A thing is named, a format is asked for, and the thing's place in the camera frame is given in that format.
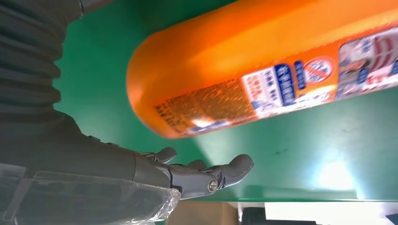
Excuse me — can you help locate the open brown cardboard box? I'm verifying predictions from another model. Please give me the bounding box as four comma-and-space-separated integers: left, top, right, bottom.
166, 202, 239, 225

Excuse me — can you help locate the black zippered carrying case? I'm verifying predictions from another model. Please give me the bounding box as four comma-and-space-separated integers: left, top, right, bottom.
241, 207, 324, 225

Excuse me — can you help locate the white desk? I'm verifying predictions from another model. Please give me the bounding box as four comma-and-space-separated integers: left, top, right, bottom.
237, 202, 398, 225

